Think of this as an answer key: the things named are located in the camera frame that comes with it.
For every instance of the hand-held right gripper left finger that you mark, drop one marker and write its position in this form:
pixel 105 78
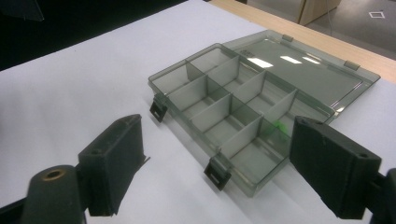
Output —
pixel 113 168

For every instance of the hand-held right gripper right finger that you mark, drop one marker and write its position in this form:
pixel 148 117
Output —
pixel 333 168

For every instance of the small green block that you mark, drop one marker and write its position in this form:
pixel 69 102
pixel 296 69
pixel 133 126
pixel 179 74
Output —
pixel 278 129

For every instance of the transparent grey compartment box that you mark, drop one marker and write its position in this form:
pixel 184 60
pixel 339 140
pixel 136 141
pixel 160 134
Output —
pixel 249 93

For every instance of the white table sheet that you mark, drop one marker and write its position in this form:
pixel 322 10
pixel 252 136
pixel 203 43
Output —
pixel 93 62

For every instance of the beige wooden desk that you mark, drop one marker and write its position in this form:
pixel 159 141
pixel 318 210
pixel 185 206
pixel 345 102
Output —
pixel 317 9

